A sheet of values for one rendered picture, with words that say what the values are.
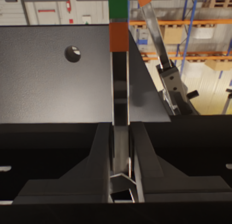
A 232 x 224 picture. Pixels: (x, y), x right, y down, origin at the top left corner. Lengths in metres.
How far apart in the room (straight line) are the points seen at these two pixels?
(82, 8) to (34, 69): 9.14
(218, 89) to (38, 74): 11.84
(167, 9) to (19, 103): 9.38
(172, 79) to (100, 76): 0.12
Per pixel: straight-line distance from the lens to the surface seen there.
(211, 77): 11.35
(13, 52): 0.20
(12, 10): 10.38
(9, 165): 0.28
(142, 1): 0.22
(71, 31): 0.18
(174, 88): 0.27
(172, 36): 8.23
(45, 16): 9.77
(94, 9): 9.24
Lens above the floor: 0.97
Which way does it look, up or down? 32 degrees up
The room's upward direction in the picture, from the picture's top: 179 degrees clockwise
